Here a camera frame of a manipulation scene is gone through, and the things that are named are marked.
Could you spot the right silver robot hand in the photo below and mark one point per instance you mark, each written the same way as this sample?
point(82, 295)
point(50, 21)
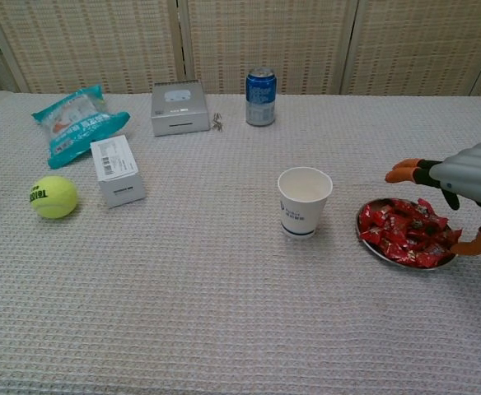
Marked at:
point(471, 168)

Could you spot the silver metal bowl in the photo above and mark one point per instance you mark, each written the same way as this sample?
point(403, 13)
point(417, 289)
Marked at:
point(382, 258)

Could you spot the white paper cup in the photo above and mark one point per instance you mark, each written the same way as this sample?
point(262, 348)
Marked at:
point(302, 218)

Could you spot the blue soda can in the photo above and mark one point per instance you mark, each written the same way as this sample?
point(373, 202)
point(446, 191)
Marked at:
point(260, 98)

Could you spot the small pile of paper clips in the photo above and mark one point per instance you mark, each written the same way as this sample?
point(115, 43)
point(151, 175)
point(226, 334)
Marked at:
point(217, 123)

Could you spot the beige waffle-weave tablecloth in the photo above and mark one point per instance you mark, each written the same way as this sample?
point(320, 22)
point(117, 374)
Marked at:
point(224, 308)

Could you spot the silver grey flat box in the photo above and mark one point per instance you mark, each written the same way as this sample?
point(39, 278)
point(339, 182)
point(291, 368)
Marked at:
point(178, 119)

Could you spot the small white barcode box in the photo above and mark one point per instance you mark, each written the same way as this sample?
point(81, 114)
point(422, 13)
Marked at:
point(117, 173)

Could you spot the teal snack bag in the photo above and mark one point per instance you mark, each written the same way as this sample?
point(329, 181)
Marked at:
point(76, 123)

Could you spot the yellow tennis ball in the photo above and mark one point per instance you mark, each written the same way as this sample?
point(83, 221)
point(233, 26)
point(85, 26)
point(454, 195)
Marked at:
point(55, 199)

